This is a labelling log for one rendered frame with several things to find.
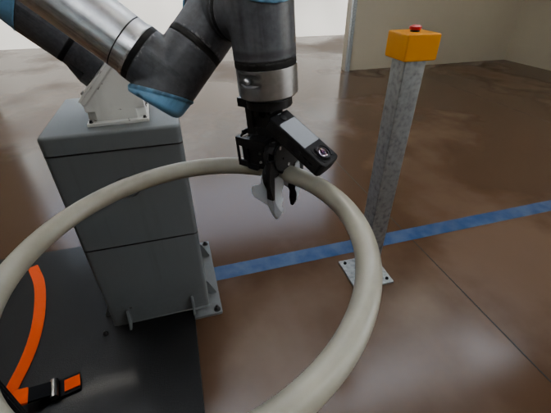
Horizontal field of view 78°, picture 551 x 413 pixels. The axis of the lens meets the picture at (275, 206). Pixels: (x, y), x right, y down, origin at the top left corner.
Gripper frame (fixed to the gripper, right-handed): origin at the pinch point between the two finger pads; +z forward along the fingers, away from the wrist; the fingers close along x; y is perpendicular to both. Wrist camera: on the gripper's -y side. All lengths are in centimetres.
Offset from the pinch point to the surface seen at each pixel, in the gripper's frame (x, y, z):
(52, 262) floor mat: 12, 143, 78
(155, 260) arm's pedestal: -4, 68, 51
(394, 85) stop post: -79, 9, 0
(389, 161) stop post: -76, 7, 28
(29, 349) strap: 41, 100, 78
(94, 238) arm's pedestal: 8, 77, 35
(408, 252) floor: -104, -1, 94
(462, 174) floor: -213, -5, 101
